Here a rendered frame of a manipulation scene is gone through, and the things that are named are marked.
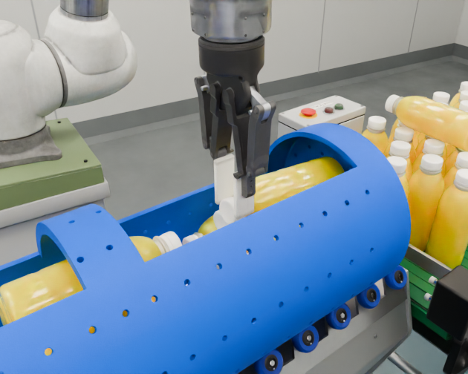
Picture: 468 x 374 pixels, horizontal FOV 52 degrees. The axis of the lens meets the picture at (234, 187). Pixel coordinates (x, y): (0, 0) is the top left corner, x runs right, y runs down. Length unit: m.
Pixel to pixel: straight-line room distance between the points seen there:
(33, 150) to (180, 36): 2.64
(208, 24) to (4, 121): 0.65
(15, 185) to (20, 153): 0.09
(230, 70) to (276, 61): 3.63
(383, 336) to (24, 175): 0.77
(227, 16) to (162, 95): 3.22
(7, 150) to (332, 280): 0.73
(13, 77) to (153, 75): 2.63
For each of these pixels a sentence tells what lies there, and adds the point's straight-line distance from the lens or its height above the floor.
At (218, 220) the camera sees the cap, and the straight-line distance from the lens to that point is 0.74.
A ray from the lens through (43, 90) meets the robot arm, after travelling 1.09.
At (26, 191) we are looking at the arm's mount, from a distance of 1.06.
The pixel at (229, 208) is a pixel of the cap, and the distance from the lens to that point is 0.65.
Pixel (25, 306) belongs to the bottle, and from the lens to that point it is 0.55.
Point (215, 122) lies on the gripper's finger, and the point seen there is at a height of 1.30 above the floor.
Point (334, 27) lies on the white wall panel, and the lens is 4.47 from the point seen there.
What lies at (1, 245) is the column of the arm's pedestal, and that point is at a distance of 1.13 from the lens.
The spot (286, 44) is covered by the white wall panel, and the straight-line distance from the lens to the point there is 4.18.
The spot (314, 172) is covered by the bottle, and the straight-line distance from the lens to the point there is 0.72.
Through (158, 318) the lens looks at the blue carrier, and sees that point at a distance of 0.51.
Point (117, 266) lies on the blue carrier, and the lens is 0.51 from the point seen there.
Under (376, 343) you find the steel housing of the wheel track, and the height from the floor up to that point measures 0.86.
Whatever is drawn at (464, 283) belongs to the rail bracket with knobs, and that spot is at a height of 1.00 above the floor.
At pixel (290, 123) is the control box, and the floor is 1.09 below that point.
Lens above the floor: 1.55
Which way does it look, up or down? 32 degrees down
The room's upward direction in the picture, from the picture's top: straight up
